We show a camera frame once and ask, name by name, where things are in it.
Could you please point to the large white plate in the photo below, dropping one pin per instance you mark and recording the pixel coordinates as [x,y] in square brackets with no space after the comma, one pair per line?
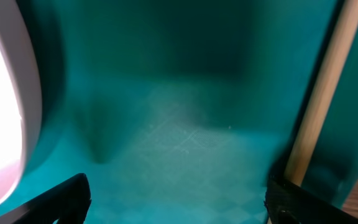
[20,98]

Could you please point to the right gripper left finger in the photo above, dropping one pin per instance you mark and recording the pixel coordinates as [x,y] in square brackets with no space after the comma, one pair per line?
[66,203]

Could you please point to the teal serving tray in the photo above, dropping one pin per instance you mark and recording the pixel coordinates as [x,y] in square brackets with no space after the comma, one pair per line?
[177,111]

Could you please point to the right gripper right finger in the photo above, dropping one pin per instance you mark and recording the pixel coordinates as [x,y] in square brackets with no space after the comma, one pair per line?
[288,203]

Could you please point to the wooden chopstick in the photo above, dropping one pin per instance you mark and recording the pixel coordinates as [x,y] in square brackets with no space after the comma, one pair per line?
[324,88]

